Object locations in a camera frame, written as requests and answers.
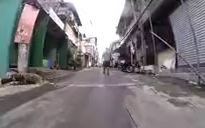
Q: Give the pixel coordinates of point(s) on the person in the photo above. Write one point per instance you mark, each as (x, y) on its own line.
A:
(106, 61)

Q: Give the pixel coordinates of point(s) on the row of buildings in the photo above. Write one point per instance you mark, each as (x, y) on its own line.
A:
(90, 50)

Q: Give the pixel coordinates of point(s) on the motorcycle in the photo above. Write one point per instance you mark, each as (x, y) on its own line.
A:
(126, 68)

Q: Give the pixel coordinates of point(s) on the grey concrete road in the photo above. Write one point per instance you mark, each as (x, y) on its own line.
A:
(96, 100)

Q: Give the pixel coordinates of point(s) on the dark shopfront building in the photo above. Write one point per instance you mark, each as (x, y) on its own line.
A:
(140, 36)

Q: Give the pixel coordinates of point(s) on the leaning pole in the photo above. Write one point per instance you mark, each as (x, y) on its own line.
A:
(183, 60)

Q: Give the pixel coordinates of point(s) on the pile of debris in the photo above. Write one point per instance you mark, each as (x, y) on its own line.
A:
(21, 79)

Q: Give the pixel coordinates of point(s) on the red banner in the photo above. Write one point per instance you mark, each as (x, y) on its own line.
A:
(26, 23)

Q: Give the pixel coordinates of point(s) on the concrete pavement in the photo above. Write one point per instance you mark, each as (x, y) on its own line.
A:
(190, 79)

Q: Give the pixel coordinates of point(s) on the building with roller shutter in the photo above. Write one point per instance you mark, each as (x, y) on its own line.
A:
(195, 33)

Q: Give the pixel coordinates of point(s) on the green building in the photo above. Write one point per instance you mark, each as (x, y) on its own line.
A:
(3, 40)

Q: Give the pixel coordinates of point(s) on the concrete post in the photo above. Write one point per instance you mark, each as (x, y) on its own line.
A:
(23, 58)

